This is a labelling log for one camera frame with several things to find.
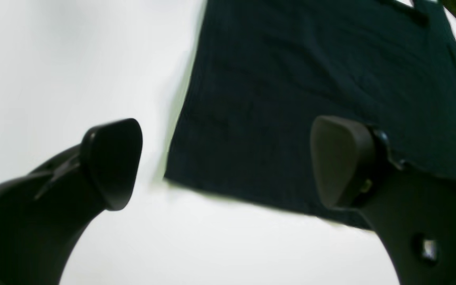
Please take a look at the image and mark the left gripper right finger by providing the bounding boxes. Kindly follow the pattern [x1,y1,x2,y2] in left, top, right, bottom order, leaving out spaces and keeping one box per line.
[310,116,456,285]

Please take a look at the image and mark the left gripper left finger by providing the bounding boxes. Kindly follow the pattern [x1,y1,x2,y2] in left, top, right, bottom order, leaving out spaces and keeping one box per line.
[0,119,143,285]

